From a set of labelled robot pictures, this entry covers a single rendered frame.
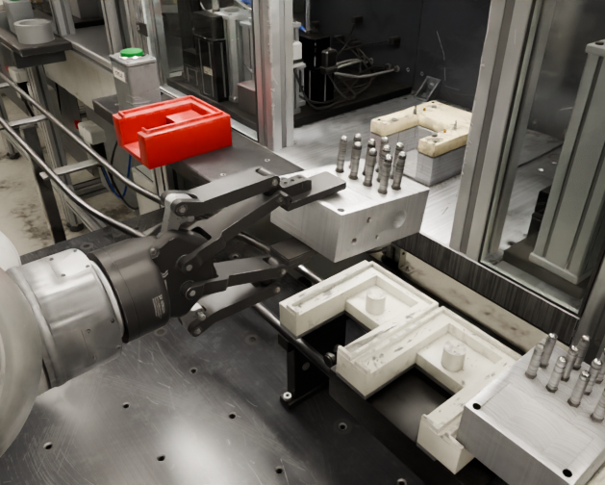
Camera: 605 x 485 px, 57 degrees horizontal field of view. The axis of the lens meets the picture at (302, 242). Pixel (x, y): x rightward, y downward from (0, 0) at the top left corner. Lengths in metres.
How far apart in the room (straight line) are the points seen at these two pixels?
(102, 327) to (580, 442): 0.37
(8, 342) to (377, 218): 0.38
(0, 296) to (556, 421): 0.42
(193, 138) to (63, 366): 0.59
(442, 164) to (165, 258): 0.52
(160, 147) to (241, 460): 0.48
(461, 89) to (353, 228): 0.73
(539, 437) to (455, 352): 0.14
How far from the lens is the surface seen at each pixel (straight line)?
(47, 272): 0.42
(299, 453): 0.76
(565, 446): 0.50
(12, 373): 0.22
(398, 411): 0.61
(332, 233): 0.50
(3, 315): 0.22
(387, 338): 0.62
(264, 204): 0.47
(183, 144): 0.94
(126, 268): 0.42
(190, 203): 0.43
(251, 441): 0.78
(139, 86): 1.08
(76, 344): 0.41
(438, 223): 0.77
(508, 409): 0.51
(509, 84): 0.61
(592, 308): 0.65
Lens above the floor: 1.30
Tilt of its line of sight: 33 degrees down
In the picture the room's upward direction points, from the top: straight up
